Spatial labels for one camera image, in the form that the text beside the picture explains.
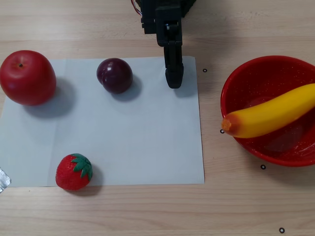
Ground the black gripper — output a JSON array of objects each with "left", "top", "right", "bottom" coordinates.
[{"left": 137, "top": 0, "right": 185, "bottom": 89}]

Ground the yellow toy banana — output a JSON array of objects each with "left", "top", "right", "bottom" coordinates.
[{"left": 221, "top": 83, "right": 315, "bottom": 139}]

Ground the red speckled bowl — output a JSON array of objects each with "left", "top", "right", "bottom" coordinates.
[{"left": 220, "top": 56, "right": 315, "bottom": 168}]

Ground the dark purple toy plum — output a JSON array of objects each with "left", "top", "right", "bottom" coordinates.
[{"left": 96, "top": 58, "right": 134, "bottom": 95}]

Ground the white paper sheet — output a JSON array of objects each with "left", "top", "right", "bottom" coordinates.
[{"left": 0, "top": 56, "right": 206, "bottom": 188}]

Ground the red toy strawberry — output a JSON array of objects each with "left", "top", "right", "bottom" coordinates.
[{"left": 55, "top": 153, "right": 94, "bottom": 191}]

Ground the red toy apple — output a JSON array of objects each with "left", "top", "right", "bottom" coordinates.
[{"left": 0, "top": 50, "right": 58, "bottom": 107}]

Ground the silver tape piece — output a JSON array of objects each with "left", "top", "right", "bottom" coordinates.
[{"left": 0, "top": 167, "right": 12, "bottom": 195}]

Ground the red white servo cable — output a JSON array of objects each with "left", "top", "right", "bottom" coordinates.
[{"left": 131, "top": 0, "right": 144, "bottom": 17}]

